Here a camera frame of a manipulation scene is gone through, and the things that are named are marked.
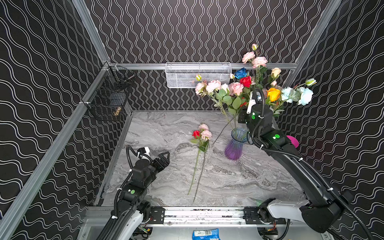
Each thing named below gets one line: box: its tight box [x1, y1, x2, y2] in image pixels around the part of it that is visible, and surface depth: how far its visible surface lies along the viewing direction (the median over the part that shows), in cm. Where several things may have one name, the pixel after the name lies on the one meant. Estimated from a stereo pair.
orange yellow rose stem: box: [265, 88, 285, 115], surface depth 70 cm
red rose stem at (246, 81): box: [240, 75, 252, 88], surface depth 77 cm
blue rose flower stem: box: [234, 67, 248, 80], surface depth 80 cm
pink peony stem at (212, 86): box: [195, 74, 235, 130], surface depth 77 cm
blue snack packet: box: [192, 228, 221, 240], surface depth 70 cm
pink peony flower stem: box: [242, 43, 268, 85], surface depth 82 cm
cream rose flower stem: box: [271, 67, 282, 80], surface depth 83 cm
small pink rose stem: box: [229, 82, 244, 120], surface depth 74 cm
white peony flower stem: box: [274, 78, 318, 111], surface depth 62 cm
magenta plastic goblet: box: [286, 135, 300, 149], surface depth 87 cm
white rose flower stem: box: [221, 83, 230, 95], surface depth 77 cm
